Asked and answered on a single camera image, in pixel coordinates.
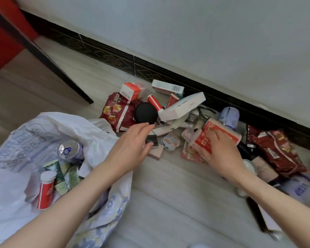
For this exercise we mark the person's left hand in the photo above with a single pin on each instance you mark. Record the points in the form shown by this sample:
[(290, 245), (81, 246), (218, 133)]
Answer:
[(129, 152)]

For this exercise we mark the person's right hand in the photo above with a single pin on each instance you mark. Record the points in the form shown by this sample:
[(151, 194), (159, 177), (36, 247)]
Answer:
[(224, 157)]

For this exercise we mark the small black square case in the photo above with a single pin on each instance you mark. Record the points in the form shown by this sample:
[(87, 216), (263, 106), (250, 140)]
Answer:
[(152, 140)]

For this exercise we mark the lavender drink can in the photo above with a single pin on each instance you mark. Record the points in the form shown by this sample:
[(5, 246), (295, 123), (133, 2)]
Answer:
[(249, 165), (69, 149)]

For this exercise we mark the pale pink small box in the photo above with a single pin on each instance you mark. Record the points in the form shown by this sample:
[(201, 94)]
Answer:
[(156, 152)]

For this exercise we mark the red pink packet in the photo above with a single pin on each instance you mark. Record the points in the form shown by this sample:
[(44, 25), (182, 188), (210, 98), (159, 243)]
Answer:
[(189, 154)]

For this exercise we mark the white pointed tip tube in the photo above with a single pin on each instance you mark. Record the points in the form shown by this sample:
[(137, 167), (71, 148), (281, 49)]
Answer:
[(160, 130)]

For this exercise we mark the small white bottle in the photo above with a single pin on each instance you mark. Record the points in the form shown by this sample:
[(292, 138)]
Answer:
[(241, 191)]

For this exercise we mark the blue white can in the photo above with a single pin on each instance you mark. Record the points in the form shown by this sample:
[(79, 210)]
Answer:
[(299, 189), (229, 118)]

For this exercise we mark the brown bottle black cap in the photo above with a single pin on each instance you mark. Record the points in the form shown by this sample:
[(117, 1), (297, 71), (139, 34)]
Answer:
[(263, 167)]

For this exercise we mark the black round ball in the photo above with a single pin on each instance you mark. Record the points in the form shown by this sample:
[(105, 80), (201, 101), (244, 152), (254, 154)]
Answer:
[(145, 113)]

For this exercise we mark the blue cartoon small tin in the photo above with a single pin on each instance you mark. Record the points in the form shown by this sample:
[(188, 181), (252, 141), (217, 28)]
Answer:
[(170, 142)]

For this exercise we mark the red snack bag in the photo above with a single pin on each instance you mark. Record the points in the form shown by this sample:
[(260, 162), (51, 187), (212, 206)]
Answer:
[(116, 111), (276, 152)]

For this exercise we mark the red tube white cap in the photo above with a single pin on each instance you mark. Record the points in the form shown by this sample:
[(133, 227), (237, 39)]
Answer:
[(155, 102), (46, 191)]

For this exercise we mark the red white small carton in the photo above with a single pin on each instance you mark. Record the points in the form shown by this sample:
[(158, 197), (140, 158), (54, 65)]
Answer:
[(130, 91)]

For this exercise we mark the small green box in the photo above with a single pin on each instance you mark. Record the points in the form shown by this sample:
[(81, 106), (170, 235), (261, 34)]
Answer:
[(73, 178)]

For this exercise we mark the black slab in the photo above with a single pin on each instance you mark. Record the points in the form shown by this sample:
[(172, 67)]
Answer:
[(255, 214)]

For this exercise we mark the long white box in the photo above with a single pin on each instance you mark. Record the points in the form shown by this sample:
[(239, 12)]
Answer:
[(182, 105)]

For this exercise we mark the small red squeeze tube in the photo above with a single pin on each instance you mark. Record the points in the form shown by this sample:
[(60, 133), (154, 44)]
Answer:
[(172, 100)]

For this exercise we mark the white green barcode box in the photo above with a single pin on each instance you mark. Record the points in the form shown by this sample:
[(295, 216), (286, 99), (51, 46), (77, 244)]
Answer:
[(168, 87)]

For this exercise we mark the white box yellow edge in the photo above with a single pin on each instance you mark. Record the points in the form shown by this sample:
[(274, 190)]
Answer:
[(270, 219)]

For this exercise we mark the dark green stick tube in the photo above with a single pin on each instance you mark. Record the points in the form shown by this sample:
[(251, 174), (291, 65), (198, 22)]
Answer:
[(53, 167)]

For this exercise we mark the white printed plastic bag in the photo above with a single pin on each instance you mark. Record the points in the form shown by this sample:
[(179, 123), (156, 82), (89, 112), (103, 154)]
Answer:
[(15, 152)]

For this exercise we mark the person's left forearm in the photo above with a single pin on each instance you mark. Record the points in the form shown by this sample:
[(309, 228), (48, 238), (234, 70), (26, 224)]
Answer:
[(67, 214)]

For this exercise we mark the person's right forearm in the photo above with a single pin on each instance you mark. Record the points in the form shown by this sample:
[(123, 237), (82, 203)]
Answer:
[(281, 209)]

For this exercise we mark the lavender right slipper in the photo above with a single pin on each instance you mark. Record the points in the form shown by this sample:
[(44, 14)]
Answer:
[(199, 246)]

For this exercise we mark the black leaning board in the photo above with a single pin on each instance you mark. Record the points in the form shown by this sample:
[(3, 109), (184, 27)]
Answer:
[(41, 54)]

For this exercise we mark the red cardboard box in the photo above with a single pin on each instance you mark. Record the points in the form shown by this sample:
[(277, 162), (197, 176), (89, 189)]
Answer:
[(2, 49)]

